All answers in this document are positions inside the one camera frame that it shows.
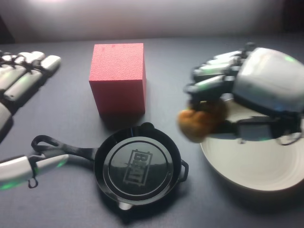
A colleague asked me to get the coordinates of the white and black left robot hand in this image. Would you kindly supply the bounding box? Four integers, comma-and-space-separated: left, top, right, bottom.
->
0, 51, 69, 190

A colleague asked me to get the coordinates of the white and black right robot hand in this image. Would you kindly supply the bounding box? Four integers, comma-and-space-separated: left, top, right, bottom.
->
182, 42, 304, 145

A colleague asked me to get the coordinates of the brown fried food piece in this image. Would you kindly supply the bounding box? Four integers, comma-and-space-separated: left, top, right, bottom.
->
177, 98, 228, 143

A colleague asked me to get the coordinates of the black toy frying pan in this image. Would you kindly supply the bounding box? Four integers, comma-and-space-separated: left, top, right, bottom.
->
31, 122, 190, 211

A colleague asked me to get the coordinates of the white round plate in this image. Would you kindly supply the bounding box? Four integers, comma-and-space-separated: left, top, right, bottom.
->
199, 95, 304, 192

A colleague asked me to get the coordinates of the red cube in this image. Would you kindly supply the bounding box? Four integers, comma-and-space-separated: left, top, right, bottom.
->
88, 43, 146, 117

